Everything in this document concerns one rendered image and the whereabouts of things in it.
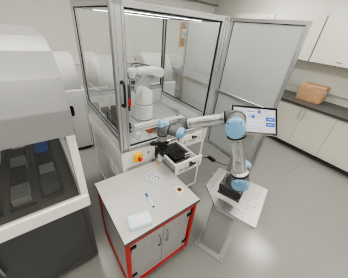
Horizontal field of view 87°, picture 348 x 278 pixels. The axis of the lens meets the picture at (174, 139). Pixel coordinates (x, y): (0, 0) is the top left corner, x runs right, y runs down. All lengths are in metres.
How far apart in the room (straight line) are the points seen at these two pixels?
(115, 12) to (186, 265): 2.06
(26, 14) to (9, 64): 3.35
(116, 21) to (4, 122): 0.76
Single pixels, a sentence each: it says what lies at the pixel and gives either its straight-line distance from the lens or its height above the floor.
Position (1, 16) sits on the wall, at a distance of 4.39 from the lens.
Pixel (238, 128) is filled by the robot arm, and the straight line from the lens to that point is 1.09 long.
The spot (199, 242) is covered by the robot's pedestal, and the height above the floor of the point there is 0.02.
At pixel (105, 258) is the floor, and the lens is 2.12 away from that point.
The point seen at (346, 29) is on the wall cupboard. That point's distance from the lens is 4.24.
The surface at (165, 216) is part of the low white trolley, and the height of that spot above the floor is 0.76.
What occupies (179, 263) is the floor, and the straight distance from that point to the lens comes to 2.07.
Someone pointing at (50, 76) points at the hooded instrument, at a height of 1.65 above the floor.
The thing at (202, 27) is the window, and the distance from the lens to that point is 1.68.
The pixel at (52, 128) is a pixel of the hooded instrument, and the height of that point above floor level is 1.42.
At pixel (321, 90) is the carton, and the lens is 4.21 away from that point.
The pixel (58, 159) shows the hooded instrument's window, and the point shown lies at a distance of 1.15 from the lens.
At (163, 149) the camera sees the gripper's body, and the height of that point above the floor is 1.11.
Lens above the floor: 1.89
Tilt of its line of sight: 32 degrees down
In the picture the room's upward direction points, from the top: 6 degrees clockwise
